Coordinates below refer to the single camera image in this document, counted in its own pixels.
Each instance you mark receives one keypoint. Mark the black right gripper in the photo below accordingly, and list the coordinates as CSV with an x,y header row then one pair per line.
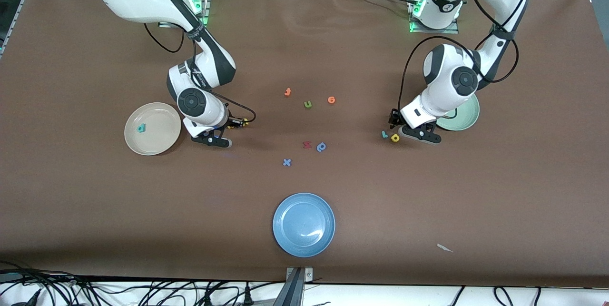
x,y
231,122

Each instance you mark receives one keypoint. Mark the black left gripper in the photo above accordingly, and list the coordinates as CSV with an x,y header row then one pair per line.
x,y
394,117

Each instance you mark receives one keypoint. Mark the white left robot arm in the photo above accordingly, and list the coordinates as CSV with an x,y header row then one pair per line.
x,y
447,82

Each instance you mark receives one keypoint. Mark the pale green plate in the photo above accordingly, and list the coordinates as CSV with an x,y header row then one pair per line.
x,y
464,120

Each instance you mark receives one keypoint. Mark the blue foam letter p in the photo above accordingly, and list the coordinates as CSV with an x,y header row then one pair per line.
x,y
321,146

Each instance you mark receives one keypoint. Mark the beige brown plate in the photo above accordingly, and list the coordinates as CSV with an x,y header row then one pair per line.
x,y
157,139

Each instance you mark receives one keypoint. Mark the blue plate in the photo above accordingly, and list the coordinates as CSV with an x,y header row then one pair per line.
x,y
304,224

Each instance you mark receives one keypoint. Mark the brown table cover mat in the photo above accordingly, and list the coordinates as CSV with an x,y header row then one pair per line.
x,y
142,211

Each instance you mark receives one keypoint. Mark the white paper scrap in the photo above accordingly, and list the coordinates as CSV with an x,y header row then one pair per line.
x,y
445,248

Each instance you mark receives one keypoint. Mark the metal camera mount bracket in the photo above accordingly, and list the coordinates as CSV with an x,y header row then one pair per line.
x,y
297,287

